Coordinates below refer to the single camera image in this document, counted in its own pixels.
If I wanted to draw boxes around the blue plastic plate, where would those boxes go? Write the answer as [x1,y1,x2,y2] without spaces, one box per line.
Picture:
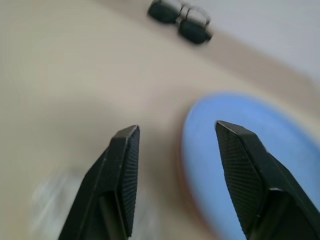
[180,90,320,240]

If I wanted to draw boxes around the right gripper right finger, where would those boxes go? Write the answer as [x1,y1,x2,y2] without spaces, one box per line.
[214,120,320,240]

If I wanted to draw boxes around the black sunglasses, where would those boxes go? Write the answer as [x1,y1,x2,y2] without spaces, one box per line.
[146,0,214,46]

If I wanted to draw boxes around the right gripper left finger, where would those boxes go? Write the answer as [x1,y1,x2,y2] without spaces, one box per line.
[57,124,141,240]

